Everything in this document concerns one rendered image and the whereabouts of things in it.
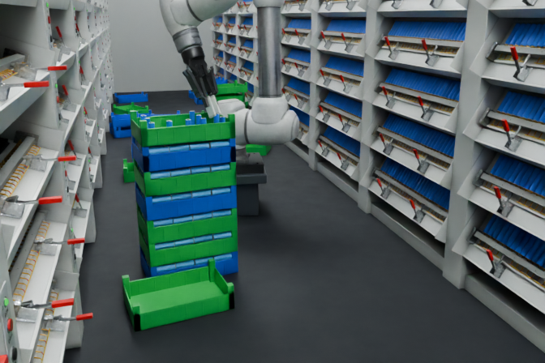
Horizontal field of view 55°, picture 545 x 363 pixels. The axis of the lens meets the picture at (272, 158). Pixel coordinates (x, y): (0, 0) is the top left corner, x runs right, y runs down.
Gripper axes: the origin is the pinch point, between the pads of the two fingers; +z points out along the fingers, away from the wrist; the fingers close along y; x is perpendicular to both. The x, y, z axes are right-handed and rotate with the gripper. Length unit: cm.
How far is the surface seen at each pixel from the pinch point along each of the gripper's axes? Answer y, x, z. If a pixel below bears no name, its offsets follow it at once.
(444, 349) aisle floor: -3, -52, 87
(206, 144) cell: -9.8, -1.3, 11.9
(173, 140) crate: -19.6, 1.8, 7.6
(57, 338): -75, -2, 44
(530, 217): 18, -79, 62
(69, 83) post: -19, 44, -28
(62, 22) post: -19, 36, -47
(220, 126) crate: -6.4, -6.4, 8.2
